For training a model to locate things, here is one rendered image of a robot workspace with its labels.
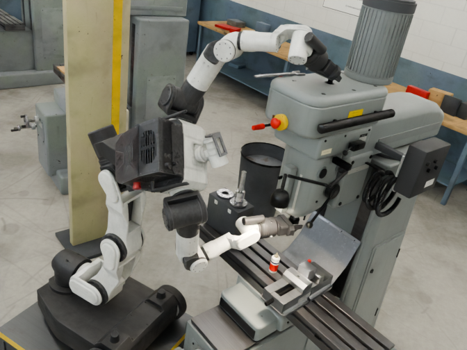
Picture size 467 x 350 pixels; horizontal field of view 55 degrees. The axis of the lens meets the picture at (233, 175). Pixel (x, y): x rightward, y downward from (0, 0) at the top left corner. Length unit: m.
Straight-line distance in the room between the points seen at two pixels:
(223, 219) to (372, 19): 1.19
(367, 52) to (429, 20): 4.46
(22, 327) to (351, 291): 1.72
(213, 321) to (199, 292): 1.21
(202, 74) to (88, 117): 1.66
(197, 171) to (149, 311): 0.98
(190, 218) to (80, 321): 1.00
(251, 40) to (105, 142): 0.72
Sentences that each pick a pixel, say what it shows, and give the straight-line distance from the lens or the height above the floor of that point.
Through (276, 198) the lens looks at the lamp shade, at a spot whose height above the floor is 1.49.
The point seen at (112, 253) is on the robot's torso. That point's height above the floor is 1.02.
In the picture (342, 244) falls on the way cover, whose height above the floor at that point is 1.04.
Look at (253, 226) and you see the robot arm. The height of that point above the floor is 1.26.
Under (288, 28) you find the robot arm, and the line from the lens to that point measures 1.63.
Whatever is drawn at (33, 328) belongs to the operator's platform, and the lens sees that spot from 2.68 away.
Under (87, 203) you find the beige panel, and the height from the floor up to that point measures 0.39.
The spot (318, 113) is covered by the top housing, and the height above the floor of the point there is 1.84.
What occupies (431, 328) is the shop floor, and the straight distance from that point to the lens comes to 3.81.
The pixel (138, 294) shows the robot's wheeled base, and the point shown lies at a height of 0.57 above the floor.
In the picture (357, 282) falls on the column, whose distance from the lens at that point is 2.51.
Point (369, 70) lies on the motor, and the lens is 1.90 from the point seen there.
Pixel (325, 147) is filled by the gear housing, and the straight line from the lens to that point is 1.74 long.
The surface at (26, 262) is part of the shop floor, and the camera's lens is 3.71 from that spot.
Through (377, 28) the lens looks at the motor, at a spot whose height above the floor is 2.10.
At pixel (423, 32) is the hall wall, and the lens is 6.35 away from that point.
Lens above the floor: 2.35
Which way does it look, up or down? 28 degrees down
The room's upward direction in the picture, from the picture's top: 10 degrees clockwise
